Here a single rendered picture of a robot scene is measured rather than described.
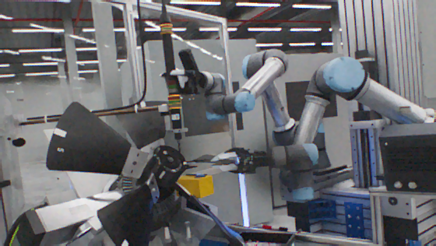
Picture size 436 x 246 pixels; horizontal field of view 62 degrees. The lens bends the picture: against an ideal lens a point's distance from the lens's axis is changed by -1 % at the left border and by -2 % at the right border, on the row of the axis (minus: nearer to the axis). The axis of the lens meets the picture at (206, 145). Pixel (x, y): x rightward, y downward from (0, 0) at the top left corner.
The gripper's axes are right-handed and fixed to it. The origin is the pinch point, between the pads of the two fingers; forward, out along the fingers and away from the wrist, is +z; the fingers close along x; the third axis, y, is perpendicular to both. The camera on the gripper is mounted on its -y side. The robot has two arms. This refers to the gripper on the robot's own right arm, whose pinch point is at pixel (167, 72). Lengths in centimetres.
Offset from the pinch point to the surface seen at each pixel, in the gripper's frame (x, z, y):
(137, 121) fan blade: 17.1, -1.3, 15.2
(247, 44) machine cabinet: 96, -294, -63
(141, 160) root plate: 4.7, 13.1, 28.0
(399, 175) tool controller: -67, -22, 41
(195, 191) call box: 19, -36, 49
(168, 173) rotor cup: -5.2, 12.7, 32.5
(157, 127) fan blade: 8.3, -1.7, 18.0
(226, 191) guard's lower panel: 50, -124, 69
